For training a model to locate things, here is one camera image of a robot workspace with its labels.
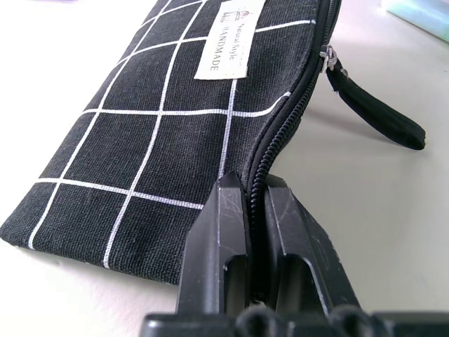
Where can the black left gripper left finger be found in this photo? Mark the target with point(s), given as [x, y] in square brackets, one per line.
[214, 238]

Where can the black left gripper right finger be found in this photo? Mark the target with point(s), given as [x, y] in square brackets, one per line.
[301, 245]

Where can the black white grid zipper pouch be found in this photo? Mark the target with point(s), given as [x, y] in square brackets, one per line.
[147, 123]

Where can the pale green flat object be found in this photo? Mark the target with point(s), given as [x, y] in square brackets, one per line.
[421, 12]

